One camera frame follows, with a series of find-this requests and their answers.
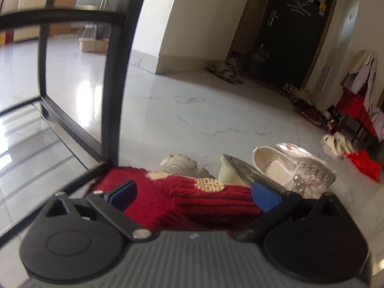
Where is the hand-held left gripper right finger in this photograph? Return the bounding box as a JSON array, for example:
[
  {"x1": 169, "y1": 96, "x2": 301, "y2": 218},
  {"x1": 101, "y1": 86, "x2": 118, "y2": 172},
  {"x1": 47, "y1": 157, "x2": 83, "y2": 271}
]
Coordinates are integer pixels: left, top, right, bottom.
[{"x1": 233, "y1": 181, "x2": 346, "y2": 242}]

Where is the white sneaker with triangle sole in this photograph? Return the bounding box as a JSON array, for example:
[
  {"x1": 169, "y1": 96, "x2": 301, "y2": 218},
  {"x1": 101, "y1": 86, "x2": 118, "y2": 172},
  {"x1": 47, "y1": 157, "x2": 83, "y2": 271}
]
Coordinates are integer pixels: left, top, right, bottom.
[{"x1": 253, "y1": 143, "x2": 337, "y2": 200}]

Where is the brown sandal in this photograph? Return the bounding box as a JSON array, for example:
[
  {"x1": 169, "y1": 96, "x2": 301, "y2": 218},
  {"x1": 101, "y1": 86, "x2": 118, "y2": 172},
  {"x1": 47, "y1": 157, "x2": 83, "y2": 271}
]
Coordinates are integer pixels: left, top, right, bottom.
[
  {"x1": 208, "y1": 63, "x2": 238, "y2": 79},
  {"x1": 221, "y1": 72, "x2": 244, "y2": 84}
]

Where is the wooden cabinet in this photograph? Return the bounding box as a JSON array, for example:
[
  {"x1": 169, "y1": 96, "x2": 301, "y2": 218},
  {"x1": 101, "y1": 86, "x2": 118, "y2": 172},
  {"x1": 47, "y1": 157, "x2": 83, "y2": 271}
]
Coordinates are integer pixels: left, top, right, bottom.
[{"x1": 0, "y1": 0, "x2": 85, "y2": 47}]

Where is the dark entrance door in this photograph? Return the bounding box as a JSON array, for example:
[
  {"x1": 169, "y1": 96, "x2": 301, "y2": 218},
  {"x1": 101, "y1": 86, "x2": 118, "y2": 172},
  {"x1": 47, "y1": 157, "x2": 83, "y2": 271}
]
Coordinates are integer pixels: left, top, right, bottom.
[{"x1": 227, "y1": 0, "x2": 340, "y2": 88}]

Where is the black metal shoe rack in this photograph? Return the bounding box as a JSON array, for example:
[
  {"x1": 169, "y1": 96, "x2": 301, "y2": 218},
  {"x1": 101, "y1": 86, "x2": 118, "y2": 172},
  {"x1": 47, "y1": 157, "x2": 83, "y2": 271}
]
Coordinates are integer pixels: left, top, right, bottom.
[{"x1": 0, "y1": 0, "x2": 154, "y2": 248}]

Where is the red knit slipper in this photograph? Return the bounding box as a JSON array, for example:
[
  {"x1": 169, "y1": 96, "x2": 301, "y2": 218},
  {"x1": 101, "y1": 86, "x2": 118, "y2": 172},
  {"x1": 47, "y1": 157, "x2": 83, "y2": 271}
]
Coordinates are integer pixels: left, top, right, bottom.
[{"x1": 88, "y1": 166, "x2": 263, "y2": 231}]

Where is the cardboard box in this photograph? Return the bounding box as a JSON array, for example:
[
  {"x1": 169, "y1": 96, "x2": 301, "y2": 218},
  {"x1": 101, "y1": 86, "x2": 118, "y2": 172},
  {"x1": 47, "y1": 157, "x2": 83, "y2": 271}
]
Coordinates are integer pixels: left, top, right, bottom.
[{"x1": 78, "y1": 25, "x2": 110, "y2": 53}]

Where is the beige knit shoe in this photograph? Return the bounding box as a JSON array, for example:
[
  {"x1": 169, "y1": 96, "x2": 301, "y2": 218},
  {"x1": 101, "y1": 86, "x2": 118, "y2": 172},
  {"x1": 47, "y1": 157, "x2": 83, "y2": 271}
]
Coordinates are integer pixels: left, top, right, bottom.
[{"x1": 218, "y1": 154, "x2": 256, "y2": 187}]

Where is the white fluffy slipper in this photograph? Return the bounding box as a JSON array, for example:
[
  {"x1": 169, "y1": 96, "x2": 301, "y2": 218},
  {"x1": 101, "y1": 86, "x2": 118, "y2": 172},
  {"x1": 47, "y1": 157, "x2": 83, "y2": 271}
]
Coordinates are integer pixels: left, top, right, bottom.
[{"x1": 159, "y1": 154, "x2": 215, "y2": 181}]

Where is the pile of clothes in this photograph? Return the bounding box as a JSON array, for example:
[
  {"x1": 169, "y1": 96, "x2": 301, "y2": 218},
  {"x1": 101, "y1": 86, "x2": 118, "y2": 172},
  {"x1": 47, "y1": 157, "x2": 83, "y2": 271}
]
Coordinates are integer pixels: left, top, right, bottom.
[{"x1": 340, "y1": 49, "x2": 379, "y2": 122}]

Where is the red plastic bag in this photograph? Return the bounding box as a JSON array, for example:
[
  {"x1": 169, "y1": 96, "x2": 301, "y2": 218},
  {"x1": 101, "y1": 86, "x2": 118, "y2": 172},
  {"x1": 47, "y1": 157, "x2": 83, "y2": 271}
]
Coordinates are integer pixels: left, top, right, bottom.
[{"x1": 343, "y1": 149, "x2": 383, "y2": 183}]

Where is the red chair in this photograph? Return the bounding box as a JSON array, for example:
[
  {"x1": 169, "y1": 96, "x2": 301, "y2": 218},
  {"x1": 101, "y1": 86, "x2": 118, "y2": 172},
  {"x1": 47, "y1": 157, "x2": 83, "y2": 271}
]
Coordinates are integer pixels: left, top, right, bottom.
[{"x1": 336, "y1": 88, "x2": 384, "y2": 148}]

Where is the large water bottle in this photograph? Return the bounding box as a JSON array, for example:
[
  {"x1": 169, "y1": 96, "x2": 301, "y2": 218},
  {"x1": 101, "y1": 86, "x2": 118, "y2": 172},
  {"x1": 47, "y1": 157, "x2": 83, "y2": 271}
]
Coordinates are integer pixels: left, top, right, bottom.
[{"x1": 248, "y1": 43, "x2": 270, "y2": 74}]

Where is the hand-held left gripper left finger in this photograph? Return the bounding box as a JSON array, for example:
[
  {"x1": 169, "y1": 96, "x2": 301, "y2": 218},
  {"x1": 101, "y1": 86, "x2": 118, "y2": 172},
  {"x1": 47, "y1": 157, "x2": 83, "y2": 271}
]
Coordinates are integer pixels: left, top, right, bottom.
[{"x1": 44, "y1": 180, "x2": 152, "y2": 241}]

